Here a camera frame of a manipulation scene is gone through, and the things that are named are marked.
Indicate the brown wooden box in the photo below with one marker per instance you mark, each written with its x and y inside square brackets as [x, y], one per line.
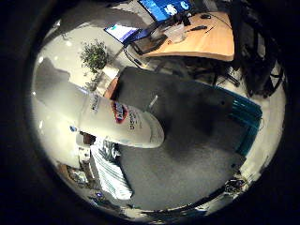
[88, 139]

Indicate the clear plastic container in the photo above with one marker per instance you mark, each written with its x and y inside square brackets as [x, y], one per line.
[175, 33]

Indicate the wooden desk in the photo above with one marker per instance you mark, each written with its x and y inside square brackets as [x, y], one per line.
[203, 43]

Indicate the black keyboard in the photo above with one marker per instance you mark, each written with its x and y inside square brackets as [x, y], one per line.
[149, 44]

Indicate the black remote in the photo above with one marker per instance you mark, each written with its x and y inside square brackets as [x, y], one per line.
[198, 28]

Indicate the open laptop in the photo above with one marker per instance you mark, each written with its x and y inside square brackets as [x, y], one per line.
[123, 33]

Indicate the white striped cloth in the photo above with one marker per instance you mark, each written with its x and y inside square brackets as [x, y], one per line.
[111, 175]

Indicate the white Clorox spray bottle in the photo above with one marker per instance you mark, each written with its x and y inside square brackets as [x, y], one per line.
[118, 120]

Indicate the black office chair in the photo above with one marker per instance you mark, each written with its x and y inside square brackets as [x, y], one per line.
[256, 53]

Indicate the teal plastic box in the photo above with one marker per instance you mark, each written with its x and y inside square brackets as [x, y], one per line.
[247, 118]

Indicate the black computer mouse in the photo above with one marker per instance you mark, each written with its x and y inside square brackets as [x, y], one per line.
[205, 16]

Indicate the computer monitor blue screen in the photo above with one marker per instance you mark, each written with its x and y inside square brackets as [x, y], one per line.
[162, 7]

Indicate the green potted plant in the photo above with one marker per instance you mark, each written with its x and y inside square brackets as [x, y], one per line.
[94, 56]

